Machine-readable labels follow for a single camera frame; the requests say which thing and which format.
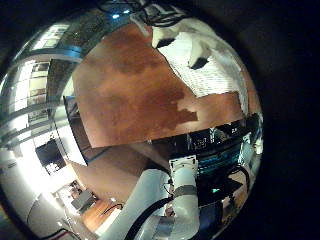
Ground white red striped cloth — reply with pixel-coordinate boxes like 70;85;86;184
156;33;243;98

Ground dark equipment rack teal lights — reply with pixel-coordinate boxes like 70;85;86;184
146;113;264;188

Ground black monitor screen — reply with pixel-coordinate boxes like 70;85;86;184
34;138;68;176

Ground grey box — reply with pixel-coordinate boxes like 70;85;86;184
70;189;96;213

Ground black cable bundle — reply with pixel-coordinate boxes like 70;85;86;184
96;0;181;26

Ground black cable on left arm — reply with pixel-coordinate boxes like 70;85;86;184
123;196;174;240

